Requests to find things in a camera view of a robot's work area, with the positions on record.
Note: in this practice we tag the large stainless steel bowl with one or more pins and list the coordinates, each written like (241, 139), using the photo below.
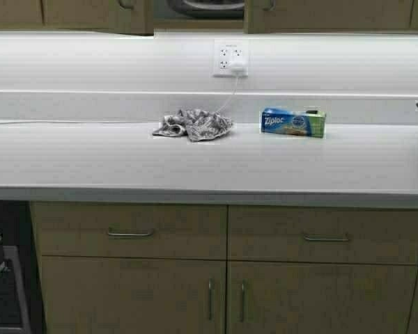
(209, 9)

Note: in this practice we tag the right lower cabinet door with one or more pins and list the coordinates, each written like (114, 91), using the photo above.
(320, 298)

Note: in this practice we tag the cabinet door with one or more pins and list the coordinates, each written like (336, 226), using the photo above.
(327, 16)
(109, 295)
(320, 298)
(102, 16)

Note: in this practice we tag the right upper cabinet door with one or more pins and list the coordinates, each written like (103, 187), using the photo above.
(327, 16)

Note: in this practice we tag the left lower cabinet door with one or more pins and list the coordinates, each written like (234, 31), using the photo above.
(109, 295)

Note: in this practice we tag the left upper cabinet door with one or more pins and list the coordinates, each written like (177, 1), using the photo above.
(102, 16)

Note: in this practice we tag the grey patterned dish towel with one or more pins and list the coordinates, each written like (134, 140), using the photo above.
(197, 124)

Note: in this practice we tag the right lower drawer front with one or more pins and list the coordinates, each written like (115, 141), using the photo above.
(275, 234)

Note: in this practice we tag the blue green Ziploc box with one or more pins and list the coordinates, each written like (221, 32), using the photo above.
(309, 122)

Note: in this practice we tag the left lower drawer front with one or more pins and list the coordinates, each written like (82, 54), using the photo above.
(194, 232)

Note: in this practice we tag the left drawer metal handle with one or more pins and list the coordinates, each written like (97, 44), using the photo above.
(129, 235)

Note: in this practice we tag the drawer metal handle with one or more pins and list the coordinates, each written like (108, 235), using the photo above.
(129, 235)
(312, 238)

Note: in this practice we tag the left door metal handle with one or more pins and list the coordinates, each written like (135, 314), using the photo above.
(210, 291)

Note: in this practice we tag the door metal handle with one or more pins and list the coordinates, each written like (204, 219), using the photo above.
(210, 291)
(243, 286)

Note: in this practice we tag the white wall outlet plate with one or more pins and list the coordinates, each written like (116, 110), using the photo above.
(227, 51)

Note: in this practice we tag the right door metal handle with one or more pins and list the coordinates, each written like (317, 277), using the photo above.
(243, 286)

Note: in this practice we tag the right drawer metal handle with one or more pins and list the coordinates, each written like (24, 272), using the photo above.
(312, 238)

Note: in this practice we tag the right upper door handle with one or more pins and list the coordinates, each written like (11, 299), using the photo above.
(271, 6)

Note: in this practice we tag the left upper door handle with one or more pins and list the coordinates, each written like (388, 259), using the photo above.
(123, 4)

